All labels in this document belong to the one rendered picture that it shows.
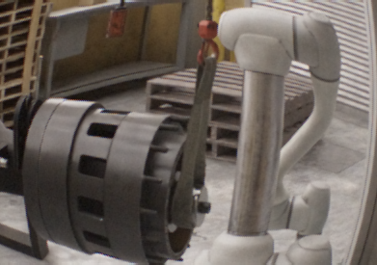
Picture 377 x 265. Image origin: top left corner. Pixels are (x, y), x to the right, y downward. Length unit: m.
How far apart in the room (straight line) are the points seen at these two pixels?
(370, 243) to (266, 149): 0.44
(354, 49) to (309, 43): 6.25
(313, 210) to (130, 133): 0.65
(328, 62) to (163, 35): 7.38
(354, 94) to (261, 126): 6.34
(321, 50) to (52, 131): 1.06
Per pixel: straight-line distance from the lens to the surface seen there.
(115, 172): 2.47
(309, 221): 2.22
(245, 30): 1.90
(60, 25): 7.18
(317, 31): 1.88
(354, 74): 8.18
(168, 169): 2.50
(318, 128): 2.05
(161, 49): 9.27
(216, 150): 6.24
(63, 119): 2.61
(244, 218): 1.94
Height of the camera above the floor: 1.72
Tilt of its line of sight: 15 degrees down
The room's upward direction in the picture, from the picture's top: 3 degrees clockwise
